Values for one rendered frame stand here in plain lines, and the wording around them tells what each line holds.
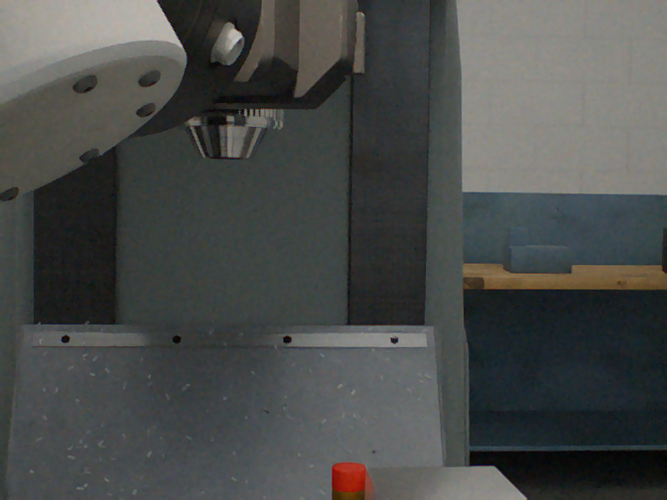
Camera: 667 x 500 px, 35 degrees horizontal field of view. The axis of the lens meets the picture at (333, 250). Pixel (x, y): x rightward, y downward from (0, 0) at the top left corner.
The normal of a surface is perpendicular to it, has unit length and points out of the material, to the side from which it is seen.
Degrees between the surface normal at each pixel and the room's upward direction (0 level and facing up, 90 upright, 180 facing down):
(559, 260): 90
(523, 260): 90
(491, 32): 90
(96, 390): 64
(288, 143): 90
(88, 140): 149
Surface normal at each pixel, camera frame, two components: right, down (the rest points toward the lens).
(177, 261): 0.08, 0.05
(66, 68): 0.64, 0.41
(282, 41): 0.98, 0.03
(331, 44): -0.18, 0.04
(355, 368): 0.08, -0.38
